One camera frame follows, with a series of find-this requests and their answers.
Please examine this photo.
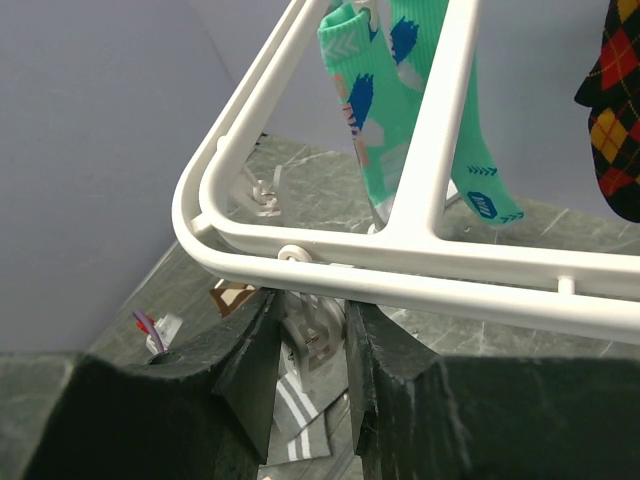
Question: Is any white hanger clip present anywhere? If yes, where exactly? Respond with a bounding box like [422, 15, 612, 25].
[282, 292, 345, 378]

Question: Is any teal patterned sock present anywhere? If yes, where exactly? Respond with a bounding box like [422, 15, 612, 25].
[390, 0, 524, 228]
[317, 1, 414, 223]

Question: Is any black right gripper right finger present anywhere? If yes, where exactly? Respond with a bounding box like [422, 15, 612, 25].
[345, 301, 639, 479]

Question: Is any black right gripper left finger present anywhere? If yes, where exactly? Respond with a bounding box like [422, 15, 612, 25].
[25, 289, 284, 479]

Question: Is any red yellow argyle sock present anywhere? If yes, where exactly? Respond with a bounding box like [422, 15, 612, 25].
[574, 0, 639, 223]

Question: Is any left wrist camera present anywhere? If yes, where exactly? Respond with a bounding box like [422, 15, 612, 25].
[133, 311, 183, 354]

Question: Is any silver white drying rack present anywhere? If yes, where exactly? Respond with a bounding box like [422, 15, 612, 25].
[367, 180, 460, 234]

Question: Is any brown argyle sock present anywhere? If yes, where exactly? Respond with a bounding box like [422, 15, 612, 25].
[209, 279, 257, 318]

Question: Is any grey striped sock in bin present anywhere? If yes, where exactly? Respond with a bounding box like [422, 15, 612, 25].
[267, 351, 348, 466]

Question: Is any white clip sock hanger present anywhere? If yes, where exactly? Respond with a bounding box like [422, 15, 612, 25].
[171, 1, 639, 343]

